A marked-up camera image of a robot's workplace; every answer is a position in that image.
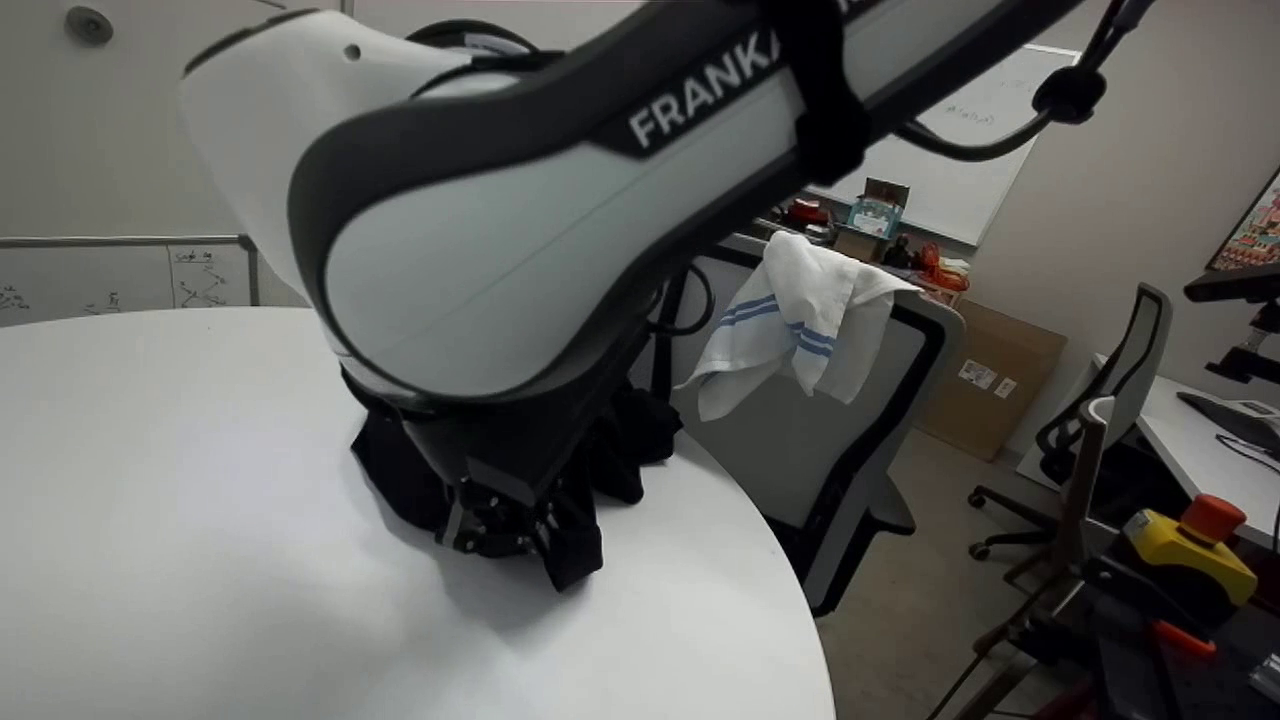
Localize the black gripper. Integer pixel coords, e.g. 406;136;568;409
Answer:
340;349;633;566

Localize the black cloth garment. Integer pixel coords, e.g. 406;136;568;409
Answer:
347;382;685;597

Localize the red object on shelf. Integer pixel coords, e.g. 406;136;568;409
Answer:
785;195;833;238

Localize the orange object on shelf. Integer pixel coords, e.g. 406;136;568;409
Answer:
913;246;977;295

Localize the grey mesh office chair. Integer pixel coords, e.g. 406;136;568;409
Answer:
638;230;969;620

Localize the white towel with blue stripes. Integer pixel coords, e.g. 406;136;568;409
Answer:
673;230;930;428

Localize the small whiteboard with sketches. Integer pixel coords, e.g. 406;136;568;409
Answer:
0;233;266;334

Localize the teal small box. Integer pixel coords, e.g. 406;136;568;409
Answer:
845;193;904;246

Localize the brown cardboard box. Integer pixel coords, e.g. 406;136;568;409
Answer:
913;294;1072;464

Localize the black tripod stand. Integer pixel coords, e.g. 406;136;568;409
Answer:
931;394;1120;720

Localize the whiteboard with green writing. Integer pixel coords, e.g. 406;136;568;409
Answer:
826;41;1083;254

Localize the black office chair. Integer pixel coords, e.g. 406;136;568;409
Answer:
964;279;1175;566

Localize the yellow emergency stop box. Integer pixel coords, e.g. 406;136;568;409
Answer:
1120;494;1264;613

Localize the white desk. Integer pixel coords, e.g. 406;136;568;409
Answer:
1131;373;1280;544

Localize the black keyboard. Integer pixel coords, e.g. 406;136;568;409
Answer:
1175;389;1280;464

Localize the computer monitor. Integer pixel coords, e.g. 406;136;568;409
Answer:
1182;164;1280;303

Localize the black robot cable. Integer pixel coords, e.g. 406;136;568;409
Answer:
894;0;1161;170

